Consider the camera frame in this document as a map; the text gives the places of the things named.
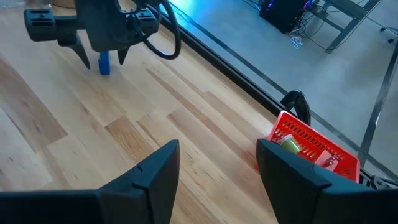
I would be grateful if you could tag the green cube charger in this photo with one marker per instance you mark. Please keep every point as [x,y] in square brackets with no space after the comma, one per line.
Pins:
[290,144]

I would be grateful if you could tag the black computer tower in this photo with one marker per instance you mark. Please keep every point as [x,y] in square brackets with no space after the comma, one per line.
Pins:
[281,14]

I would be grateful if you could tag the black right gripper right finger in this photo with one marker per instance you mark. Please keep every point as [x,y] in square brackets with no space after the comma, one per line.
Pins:
[320,199]

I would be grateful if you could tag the blue rectangular block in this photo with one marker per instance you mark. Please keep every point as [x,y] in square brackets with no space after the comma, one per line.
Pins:
[104,63]

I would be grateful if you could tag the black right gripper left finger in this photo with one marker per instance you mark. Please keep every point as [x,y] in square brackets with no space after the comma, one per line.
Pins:
[93,208]

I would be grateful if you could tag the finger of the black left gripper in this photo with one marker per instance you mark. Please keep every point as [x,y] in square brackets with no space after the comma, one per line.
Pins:
[74,42]
[123,55]

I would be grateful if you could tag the black aluminium table frame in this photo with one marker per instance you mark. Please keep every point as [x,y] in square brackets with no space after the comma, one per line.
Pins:
[236,75]

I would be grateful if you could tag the red plastic basket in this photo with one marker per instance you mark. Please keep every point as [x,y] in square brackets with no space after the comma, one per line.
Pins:
[311,130]

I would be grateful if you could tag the grey metal desk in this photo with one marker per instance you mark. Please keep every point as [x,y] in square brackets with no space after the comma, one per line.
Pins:
[348,12]

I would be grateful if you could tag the pink charger with white face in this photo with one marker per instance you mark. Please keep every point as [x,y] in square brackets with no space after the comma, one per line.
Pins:
[326,160]

